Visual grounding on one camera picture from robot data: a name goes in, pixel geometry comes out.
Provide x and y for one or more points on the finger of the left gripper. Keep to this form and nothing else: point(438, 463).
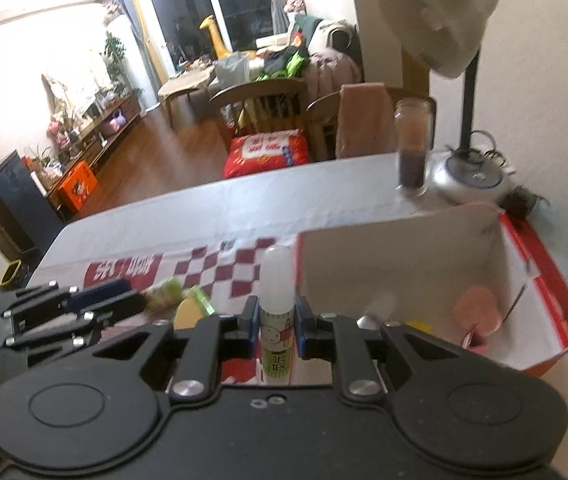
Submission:
point(89, 321)
point(65, 299)

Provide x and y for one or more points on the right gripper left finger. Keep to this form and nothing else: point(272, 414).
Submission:
point(93, 409)

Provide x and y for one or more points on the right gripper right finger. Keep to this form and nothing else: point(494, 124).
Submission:
point(453, 407)

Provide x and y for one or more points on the pink binder clip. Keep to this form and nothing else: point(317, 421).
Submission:
point(473, 341)

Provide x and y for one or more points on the green-lid seasoning jar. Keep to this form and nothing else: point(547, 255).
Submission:
point(163, 296)

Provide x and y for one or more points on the pink heart-shaped bowl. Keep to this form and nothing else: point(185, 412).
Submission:
point(476, 311)

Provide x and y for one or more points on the green cylinder tube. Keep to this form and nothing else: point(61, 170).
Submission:
point(201, 300)

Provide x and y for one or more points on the yellow small box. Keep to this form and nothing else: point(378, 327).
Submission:
point(423, 327)

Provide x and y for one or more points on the white glue stick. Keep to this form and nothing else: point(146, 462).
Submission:
point(276, 305)

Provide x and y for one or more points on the yellow round toy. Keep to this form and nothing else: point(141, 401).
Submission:
point(190, 312)

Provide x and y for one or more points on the orange cartoon box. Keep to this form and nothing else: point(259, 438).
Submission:
point(75, 189)

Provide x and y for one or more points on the red white printed table mat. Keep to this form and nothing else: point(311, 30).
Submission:
point(214, 235)

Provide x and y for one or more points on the red cardboard box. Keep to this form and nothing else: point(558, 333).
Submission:
point(428, 261)

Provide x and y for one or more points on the wooden tv cabinet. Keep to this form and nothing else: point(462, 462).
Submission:
point(93, 145)

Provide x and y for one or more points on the black power adapter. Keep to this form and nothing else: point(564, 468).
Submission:
point(519, 202)

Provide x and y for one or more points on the red cushion pack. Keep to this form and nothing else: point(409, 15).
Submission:
point(261, 152)

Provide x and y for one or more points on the wooden coffee table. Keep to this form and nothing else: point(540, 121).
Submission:
point(183, 85)

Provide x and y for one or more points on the wooden dining chair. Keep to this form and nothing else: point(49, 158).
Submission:
point(261, 106)

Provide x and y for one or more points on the yellow giraffe toy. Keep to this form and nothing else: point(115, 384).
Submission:
point(210, 25)

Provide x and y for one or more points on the glass jar with brown liquid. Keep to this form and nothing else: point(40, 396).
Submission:
point(414, 122)

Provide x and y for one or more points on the pink towel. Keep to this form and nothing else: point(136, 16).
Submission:
point(366, 121)

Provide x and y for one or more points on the wooden chair with pink towel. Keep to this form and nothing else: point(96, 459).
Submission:
point(322, 116)

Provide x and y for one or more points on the sofa with clothes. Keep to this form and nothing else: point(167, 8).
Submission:
point(324, 53)

